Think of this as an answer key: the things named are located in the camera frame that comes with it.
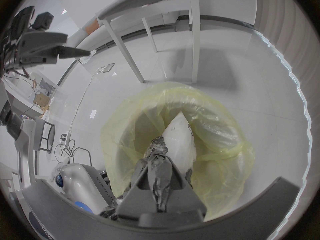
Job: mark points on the black plastic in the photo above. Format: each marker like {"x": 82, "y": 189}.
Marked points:
{"x": 160, "y": 174}

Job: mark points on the white curtain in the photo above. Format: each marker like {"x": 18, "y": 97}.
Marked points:
{"x": 287, "y": 21}

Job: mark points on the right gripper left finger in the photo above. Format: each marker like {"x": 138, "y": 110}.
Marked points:
{"x": 133, "y": 199}

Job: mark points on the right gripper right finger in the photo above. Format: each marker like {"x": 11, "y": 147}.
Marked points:
{"x": 185, "y": 196}

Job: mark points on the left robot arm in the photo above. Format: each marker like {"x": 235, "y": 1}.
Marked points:
{"x": 22, "y": 16}

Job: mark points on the white plastic wrapper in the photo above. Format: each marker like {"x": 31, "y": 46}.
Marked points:
{"x": 180, "y": 139}

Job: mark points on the white chair with grey seat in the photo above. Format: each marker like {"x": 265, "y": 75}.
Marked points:
{"x": 150, "y": 1}

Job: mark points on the small brown cardboard box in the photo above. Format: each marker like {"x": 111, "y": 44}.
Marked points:
{"x": 41, "y": 99}

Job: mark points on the white power strip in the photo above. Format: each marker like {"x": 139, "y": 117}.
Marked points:
{"x": 65, "y": 137}

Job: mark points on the white trash bin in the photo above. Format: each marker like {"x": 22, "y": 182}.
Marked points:
{"x": 140, "y": 134}

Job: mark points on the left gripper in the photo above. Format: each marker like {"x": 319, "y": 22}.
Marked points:
{"x": 16, "y": 52}

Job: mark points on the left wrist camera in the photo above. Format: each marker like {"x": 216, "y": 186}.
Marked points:
{"x": 43, "y": 21}

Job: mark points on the yellow plastic bag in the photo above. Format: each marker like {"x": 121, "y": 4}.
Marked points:
{"x": 232, "y": 144}

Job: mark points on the orange cushion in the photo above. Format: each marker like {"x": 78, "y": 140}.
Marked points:
{"x": 91, "y": 28}

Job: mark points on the black frame stool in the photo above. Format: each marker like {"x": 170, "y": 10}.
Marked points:
{"x": 47, "y": 136}

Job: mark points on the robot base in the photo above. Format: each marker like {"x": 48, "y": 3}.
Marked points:
{"x": 80, "y": 181}

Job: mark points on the pale grey sofa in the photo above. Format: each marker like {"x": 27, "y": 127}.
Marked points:
{"x": 100, "y": 37}

